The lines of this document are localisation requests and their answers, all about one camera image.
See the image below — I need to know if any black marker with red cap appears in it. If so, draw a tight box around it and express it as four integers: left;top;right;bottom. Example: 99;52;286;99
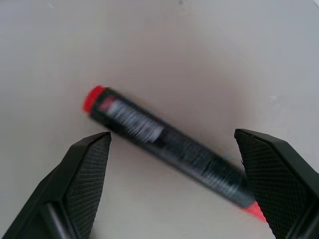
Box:
82;85;268;224

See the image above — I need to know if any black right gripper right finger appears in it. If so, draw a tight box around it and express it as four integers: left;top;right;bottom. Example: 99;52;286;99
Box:
234;128;319;239

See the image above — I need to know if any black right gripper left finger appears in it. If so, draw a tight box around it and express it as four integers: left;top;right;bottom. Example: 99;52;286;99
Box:
0;131;112;239

